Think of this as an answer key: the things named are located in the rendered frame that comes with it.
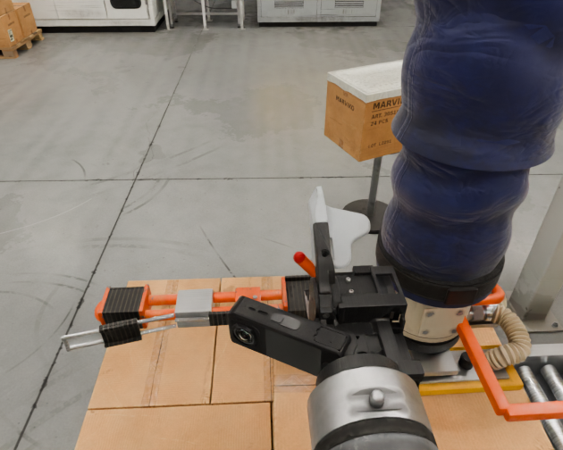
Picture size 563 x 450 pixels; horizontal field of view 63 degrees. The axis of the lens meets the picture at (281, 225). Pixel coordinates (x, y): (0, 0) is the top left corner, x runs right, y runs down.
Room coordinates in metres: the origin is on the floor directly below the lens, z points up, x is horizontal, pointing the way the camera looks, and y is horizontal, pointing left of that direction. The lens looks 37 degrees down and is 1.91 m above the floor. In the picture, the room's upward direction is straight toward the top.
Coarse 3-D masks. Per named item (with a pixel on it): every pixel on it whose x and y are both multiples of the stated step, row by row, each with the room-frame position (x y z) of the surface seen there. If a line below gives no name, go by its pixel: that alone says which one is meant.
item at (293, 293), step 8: (288, 280) 0.68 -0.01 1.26; (296, 280) 0.68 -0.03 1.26; (304, 280) 0.68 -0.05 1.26; (288, 288) 0.65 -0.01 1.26; (296, 288) 0.65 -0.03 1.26; (304, 288) 0.65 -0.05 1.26; (288, 296) 0.63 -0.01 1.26; (296, 296) 0.63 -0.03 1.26; (304, 296) 0.63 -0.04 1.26; (288, 304) 0.61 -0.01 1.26; (296, 304) 0.61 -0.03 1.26; (304, 304) 0.61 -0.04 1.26; (296, 312) 0.59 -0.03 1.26; (304, 312) 0.59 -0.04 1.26
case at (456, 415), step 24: (480, 336) 0.79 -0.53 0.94; (288, 384) 0.64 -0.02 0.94; (312, 384) 0.64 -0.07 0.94; (288, 408) 0.58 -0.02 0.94; (432, 408) 0.58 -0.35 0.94; (456, 408) 0.58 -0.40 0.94; (480, 408) 0.58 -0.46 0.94; (288, 432) 0.52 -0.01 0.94; (456, 432) 0.52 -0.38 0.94; (480, 432) 0.52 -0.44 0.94; (504, 432) 0.52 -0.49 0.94; (528, 432) 0.52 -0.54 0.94
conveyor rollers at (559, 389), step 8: (520, 368) 0.98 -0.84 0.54; (528, 368) 0.97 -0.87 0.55; (544, 368) 0.98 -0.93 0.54; (552, 368) 0.97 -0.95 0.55; (520, 376) 0.95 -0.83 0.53; (528, 376) 0.94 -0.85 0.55; (544, 376) 0.96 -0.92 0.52; (552, 376) 0.94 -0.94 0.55; (528, 384) 0.91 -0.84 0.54; (536, 384) 0.91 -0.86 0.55; (552, 384) 0.92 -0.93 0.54; (560, 384) 0.91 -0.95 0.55; (528, 392) 0.89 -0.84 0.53; (536, 392) 0.88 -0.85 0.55; (552, 392) 0.90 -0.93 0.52; (560, 392) 0.88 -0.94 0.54; (536, 400) 0.85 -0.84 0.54; (544, 400) 0.85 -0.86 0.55; (560, 400) 0.86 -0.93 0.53; (544, 424) 0.78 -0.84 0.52; (552, 424) 0.77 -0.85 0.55; (560, 424) 0.77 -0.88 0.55; (552, 432) 0.74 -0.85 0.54; (560, 432) 0.74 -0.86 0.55; (552, 440) 0.73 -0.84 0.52; (560, 440) 0.72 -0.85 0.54; (560, 448) 0.69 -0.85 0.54
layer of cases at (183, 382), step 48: (192, 288) 1.37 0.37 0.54; (144, 336) 1.12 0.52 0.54; (192, 336) 1.12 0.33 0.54; (96, 384) 0.91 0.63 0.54; (144, 384) 0.91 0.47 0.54; (192, 384) 0.91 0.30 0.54; (240, 384) 0.91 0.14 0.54; (96, 432) 0.74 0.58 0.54; (144, 432) 0.74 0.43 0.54; (192, 432) 0.74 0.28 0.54; (240, 432) 0.74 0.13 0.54
